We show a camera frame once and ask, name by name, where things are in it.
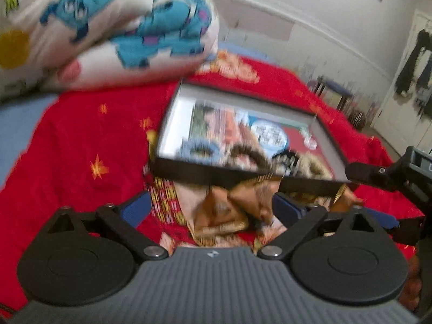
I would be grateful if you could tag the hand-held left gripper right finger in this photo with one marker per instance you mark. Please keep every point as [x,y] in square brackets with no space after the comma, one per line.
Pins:
[286,209]

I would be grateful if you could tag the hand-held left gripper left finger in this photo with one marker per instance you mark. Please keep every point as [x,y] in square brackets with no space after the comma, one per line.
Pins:
[135,210]

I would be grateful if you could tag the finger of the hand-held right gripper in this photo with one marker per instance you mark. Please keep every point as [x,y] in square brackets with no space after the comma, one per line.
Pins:
[388,221]
[364,172]

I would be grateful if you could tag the brown pyramid packet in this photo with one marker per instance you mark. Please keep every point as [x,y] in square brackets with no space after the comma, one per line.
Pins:
[261,206]
[344,198]
[217,211]

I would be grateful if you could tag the shallow black box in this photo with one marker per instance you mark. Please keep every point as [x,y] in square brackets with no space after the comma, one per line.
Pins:
[216,175]

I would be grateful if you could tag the dark ball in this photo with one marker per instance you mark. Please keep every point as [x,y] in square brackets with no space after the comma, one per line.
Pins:
[357,118]

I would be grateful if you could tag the white door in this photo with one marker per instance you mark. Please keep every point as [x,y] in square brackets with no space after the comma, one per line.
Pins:
[388,114]

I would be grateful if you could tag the red blanket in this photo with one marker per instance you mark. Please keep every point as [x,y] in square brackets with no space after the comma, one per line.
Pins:
[84,135]

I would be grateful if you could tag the round blue stool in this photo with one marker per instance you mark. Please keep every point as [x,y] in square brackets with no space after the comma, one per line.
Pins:
[334,86]

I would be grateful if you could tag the printed book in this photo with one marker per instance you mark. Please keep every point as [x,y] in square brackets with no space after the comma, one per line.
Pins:
[243,125]

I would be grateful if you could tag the hanging clothes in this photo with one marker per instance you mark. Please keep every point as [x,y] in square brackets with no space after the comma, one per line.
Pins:
[410,67]

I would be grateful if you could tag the cartoon printed blanket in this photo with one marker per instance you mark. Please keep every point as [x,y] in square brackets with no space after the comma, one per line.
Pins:
[101,23]

